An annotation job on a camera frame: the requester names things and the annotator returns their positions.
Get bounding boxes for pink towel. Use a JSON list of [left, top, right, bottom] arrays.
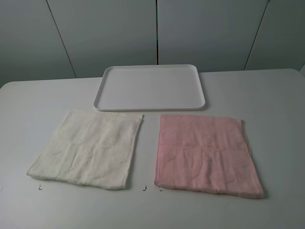
[[154, 114, 264, 199]]

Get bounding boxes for white rectangular plastic tray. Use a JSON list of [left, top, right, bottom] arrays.
[[93, 64, 205, 112]]

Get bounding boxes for white cream towel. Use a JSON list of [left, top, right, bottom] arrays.
[[27, 110, 143, 190]]

